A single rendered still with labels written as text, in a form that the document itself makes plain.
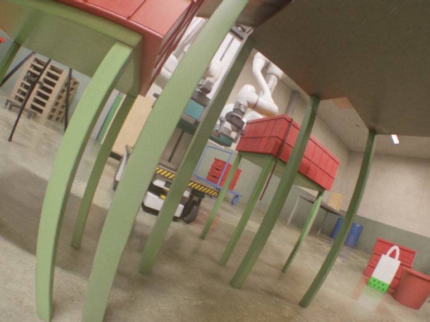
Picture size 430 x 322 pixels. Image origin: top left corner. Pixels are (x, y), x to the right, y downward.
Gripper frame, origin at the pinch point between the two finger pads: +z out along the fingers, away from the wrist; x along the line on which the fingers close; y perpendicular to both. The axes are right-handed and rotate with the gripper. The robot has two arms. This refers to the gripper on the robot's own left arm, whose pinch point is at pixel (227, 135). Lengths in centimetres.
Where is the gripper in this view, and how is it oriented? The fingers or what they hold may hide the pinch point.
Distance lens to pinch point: 122.5
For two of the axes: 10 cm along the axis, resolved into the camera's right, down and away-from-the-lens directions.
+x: 7.9, 4.0, 4.7
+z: -4.1, 9.1, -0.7
